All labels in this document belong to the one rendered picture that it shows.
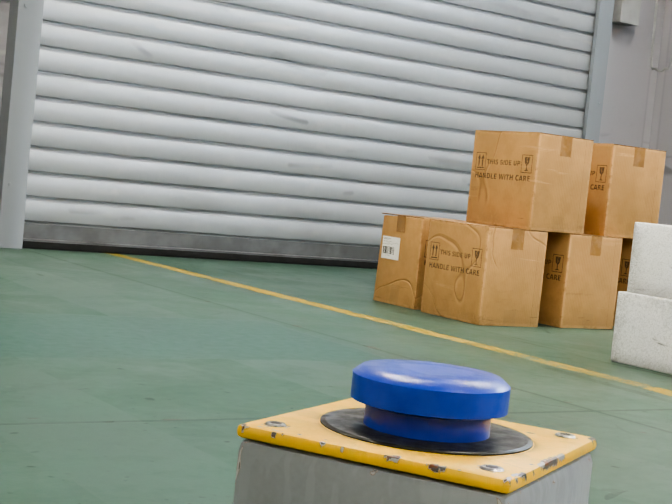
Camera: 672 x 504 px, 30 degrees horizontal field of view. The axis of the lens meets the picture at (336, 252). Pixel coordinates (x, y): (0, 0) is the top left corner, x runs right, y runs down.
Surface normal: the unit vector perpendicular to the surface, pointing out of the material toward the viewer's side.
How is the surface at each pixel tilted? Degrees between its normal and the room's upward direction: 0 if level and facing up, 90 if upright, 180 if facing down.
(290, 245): 90
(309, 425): 0
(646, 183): 90
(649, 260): 90
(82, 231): 90
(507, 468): 0
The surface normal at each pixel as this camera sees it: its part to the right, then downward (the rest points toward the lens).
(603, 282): 0.56, 0.10
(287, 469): -0.46, 0.00
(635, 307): -0.82, -0.05
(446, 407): 0.11, 0.07
